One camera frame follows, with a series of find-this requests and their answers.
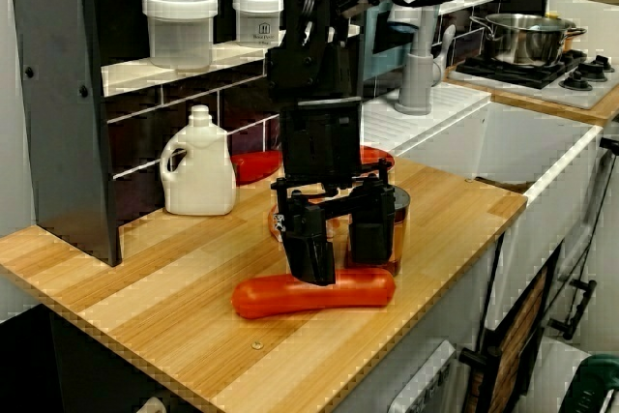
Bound dark grey kitchen hutch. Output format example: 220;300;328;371
9;0;373;268

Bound green object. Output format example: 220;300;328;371
569;353;619;413

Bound white dishwasher front panel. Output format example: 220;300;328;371
386;339;458;413

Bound steel pot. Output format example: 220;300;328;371
468;12;589;68

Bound black oven door handle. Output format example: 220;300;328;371
546;279;598;341

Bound toy beans can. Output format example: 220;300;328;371
344;185;413;278

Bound white detergent bottle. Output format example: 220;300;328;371
160;104;238;217

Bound toy salmon sushi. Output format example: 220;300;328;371
267;208;285;242

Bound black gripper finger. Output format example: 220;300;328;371
273;197;339;287
347;180;397;268

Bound black stove knob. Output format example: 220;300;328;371
581;54;616;83
559;70;594;92

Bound red toy pepper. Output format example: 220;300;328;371
230;150;284;187

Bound thin black rod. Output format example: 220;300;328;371
573;135;619;288

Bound white stove hob plate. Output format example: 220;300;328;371
446;48;619;110

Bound black stove grate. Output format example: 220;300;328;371
456;48;589;91

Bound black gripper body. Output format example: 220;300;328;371
269;96;396;202

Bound white toy sink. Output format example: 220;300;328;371
360;81;606;335

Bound red plate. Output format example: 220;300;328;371
359;144;397;178

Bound orange toy sausage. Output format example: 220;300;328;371
230;271;398;321

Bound blue plastic bin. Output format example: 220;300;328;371
360;0;423;84

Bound large clear jar white lid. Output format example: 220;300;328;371
141;0;219;71

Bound small clear jar white lid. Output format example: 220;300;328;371
231;0;286;49

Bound grey toy faucet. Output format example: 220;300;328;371
386;0;458;117

